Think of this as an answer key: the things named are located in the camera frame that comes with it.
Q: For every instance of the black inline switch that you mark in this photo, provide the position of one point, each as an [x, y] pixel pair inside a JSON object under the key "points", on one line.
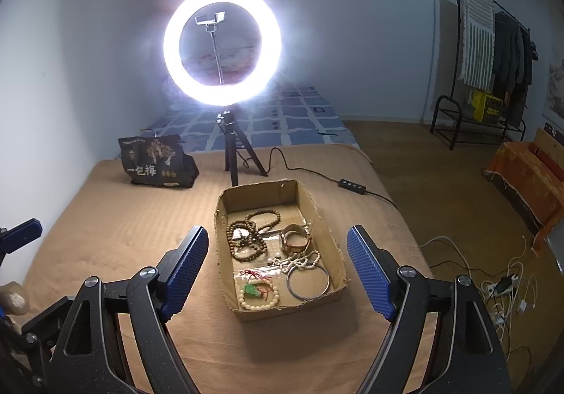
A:
{"points": [[352, 185]]}

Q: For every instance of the striped hanging towel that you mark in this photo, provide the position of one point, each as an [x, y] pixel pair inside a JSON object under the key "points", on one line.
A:
{"points": [[478, 32]]}

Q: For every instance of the wall poster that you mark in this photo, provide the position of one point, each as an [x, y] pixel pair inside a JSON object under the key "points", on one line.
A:
{"points": [[556, 90]]}

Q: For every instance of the blue checked bedsheet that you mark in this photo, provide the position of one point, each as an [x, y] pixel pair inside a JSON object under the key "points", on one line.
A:
{"points": [[299, 121]]}

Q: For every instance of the gold brown wristwatch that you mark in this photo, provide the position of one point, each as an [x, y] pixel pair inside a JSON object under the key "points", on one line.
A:
{"points": [[291, 247]]}

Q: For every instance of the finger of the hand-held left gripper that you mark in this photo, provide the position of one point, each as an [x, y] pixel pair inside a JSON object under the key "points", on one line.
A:
{"points": [[44, 319], [22, 233]]}

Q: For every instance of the dark hanging clothes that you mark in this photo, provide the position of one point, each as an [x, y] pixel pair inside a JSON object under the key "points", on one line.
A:
{"points": [[513, 59]]}

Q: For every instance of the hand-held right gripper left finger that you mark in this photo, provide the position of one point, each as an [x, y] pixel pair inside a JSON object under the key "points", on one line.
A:
{"points": [[185, 270]]}

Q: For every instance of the silver metal bangle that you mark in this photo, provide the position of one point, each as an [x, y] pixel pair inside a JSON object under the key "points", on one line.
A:
{"points": [[288, 284]]}

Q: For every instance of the yellow box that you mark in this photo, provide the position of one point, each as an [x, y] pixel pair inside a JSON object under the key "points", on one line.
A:
{"points": [[487, 107]]}

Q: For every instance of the cardboard box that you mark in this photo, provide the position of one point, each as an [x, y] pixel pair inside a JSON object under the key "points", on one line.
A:
{"points": [[291, 312]]}

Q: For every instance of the orange cloth covered furniture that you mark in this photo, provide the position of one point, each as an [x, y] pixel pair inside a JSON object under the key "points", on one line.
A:
{"points": [[520, 173]]}

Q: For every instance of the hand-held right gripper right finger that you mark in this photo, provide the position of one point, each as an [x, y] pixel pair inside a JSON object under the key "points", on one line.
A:
{"points": [[370, 270]]}

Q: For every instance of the black printed snack bag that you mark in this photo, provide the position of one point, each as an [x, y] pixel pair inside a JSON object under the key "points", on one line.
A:
{"points": [[154, 160]]}

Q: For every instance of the black tripod stand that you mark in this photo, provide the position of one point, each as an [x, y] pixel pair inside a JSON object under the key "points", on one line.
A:
{"points": [[230, 147]]}

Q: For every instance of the person's left hand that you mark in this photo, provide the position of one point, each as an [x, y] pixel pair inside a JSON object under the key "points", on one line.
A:
{"points": [[13, 301]]}

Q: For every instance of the black clothes rack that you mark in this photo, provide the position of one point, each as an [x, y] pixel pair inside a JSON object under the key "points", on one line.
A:
{"points": [[454, 129]]}

